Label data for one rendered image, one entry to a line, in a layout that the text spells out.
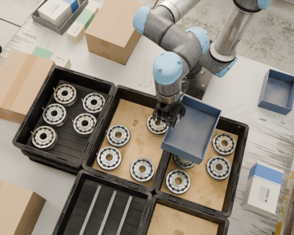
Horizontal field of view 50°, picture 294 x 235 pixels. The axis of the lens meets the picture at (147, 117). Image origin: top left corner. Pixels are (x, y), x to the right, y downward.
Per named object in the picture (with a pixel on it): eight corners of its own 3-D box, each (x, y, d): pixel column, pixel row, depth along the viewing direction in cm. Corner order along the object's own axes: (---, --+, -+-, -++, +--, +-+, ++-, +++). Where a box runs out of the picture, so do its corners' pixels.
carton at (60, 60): (25, 58, 169) (22, 51, 164) (31, 49, 172) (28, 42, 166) (66, 73, 166) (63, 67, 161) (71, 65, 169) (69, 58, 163)
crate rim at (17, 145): (54, 66, 144) (53, 64, 142) (116, 86, 141) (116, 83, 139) (12, 145, 128) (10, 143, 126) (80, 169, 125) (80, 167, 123)
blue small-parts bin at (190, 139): (180, 102, 120) (183, 93, 114) (217, 117, 119) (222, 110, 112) (159, 148, 113) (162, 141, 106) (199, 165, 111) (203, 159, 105)
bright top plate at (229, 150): (214, 130, 140) (214, 129, 139) (237, 136, 139) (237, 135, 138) (210, 151, 136) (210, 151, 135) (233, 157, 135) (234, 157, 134)
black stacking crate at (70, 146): (59, 78, 153) (53, 65, 142) (116, 96, 150) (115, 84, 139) (20, 152, 137) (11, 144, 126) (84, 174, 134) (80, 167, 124)
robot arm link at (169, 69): (190, 57, 80) (170, 79, 77) (189, 81, 89) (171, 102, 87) (165, 43, 82) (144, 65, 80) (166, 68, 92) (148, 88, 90)
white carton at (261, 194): (250, 166, 150) (257, 161, 142) (275, 175, 148) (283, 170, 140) (240, 206, 142) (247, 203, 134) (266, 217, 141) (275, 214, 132)
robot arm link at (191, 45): (182, 14, 87) (157, 40, 84) (215, 36, 85) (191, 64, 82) (178, 32, 95) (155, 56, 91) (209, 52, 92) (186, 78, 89)
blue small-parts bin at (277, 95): (264, 75, 171) (269, 68, 165) (291, 84, 169) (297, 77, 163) (257, 106, 163) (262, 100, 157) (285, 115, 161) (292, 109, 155)
